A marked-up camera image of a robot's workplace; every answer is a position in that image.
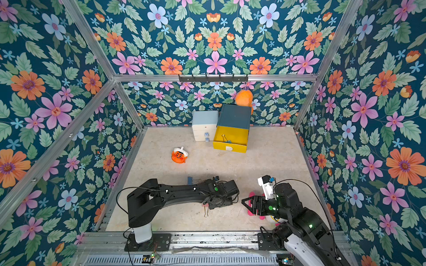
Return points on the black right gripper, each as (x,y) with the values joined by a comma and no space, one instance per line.
(255,204)

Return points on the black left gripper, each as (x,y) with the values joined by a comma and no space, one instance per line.
(229,201)

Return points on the pink binder clip bottom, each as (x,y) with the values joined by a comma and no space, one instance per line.
(206,211)

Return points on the yellow top drawer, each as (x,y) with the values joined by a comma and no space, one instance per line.
(239,137)

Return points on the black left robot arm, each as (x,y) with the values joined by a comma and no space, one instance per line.
(149,198)

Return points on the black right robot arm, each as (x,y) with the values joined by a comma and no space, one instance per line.
(303,233)

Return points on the dark teal drawer cabinet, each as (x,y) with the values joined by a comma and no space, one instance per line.
(235,116)

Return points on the orange tiger toy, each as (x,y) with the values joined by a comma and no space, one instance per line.
(179,155)

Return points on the light blue white mini drawers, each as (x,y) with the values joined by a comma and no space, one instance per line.
(204,124)

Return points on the orange plush ball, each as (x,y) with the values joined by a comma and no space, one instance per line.
(244,98)

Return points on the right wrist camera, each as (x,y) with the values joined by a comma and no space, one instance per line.
(267,184)

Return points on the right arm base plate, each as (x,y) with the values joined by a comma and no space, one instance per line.
(265,242)

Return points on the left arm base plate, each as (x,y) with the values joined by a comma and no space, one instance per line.
(159,242)

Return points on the black hook rail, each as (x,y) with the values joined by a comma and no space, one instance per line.
(213,78)

